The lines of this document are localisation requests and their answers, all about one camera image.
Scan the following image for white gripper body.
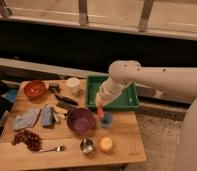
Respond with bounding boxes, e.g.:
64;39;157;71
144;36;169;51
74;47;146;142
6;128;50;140
99;77;126;103

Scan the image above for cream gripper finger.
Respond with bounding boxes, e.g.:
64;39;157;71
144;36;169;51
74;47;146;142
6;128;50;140
95;93;102;106

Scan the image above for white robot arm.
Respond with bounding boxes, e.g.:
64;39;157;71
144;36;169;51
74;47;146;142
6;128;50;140
95;60;197;171

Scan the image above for blue plastic cup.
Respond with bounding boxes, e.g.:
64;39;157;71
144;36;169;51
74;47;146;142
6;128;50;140
100;112;113;128

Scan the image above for white paper cup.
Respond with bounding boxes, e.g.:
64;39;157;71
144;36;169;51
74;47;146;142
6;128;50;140
66;77;81;94

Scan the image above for small metal cup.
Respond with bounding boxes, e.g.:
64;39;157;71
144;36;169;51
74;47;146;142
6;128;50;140
80;138;94;155

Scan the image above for green plastic tray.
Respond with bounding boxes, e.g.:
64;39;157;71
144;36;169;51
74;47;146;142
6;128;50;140
85;75;139;111

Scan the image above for purple bowl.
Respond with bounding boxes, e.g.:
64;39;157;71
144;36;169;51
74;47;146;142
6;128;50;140
67;108;95;134

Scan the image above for pale banana pieces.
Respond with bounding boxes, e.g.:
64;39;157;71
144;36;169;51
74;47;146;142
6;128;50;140
52;106;68;123

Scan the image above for orange round fruit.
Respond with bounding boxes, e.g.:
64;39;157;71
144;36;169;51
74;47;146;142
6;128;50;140
99;137;114;153

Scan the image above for blue sponge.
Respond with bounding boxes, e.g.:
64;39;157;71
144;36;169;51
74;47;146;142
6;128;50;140
41;106;54;127

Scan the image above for wooden cutting board table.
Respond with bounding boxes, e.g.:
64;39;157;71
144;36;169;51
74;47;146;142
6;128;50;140
0;78;147;171

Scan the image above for metal spoon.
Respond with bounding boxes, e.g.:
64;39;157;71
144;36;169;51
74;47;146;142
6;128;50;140
39;145;66;152

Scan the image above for orange red bowl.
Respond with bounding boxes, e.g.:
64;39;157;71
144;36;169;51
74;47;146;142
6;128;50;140
23;80;46;99

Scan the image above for grey blue cloth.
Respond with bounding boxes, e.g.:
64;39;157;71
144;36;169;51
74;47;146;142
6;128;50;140
13;108;41;130

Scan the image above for bunch of dark grapes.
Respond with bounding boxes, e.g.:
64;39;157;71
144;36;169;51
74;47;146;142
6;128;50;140
12;129;41;151

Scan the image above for black handled utensil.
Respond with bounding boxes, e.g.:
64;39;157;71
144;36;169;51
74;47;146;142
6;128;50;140
54;94;78;106

